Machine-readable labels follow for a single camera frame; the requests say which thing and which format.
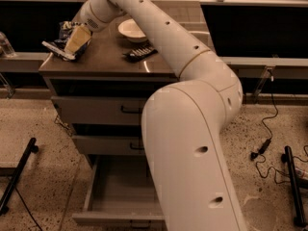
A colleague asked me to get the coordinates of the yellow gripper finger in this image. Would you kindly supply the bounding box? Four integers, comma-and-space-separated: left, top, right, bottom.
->
64, 25, 91, 54

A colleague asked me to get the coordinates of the black power adapter cable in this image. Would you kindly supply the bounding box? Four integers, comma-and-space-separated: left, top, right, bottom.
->
249, 90, 308, 185

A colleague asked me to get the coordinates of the open bottom drawer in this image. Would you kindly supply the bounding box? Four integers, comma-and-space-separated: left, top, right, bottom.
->
72, 155, 166, 231

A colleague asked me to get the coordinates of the blue chip bag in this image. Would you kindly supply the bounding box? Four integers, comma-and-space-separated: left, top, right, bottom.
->
41, 21, 90, 62

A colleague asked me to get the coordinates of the middle drawer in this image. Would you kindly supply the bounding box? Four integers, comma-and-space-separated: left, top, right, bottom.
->
72, 136, 144, 156

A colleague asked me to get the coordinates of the black stand leg left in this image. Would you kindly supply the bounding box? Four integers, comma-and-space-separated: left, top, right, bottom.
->
0, 138, 39, 216

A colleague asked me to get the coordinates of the grey drawer cabinet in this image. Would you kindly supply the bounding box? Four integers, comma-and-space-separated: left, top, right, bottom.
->
38, 3, 213, 166

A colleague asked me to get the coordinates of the clear plastic bottle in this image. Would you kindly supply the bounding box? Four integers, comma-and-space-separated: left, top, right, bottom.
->
0, 32, 15, 58

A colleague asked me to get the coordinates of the white bowl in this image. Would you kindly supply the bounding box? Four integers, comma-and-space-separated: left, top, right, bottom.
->
118, 19, 146, 43

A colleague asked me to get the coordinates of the black floor cable left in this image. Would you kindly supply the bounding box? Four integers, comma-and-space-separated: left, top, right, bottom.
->
6, 176, 43, 231

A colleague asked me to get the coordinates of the black stand leg right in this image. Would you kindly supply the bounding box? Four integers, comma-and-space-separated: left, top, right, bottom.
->
281, 145, 307, 228

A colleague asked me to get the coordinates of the black stand leg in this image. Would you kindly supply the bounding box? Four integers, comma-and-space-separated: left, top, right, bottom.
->
281, 145, 307, 228
0, 138, 39, 216

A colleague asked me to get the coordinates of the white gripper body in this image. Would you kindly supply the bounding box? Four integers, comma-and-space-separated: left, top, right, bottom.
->
80, 1, 111, 32

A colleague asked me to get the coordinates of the top drawer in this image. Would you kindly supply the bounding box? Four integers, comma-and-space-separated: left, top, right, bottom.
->
52, 96, 145, 125

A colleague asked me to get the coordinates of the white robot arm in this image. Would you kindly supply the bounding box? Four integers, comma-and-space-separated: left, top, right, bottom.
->
75, 0, 247, 231

